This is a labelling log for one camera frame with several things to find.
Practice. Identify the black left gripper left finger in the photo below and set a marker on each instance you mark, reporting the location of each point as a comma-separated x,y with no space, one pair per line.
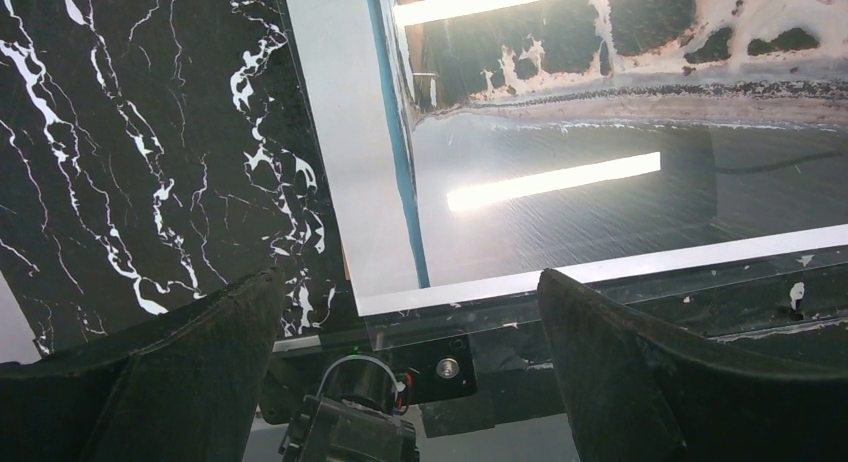
183,386

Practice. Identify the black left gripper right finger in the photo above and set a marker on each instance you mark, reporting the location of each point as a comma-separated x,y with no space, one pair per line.
636,388

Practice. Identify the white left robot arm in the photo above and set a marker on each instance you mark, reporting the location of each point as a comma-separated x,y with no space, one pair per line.
353,420

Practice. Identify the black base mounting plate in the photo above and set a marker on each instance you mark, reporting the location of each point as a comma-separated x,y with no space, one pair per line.
479,364

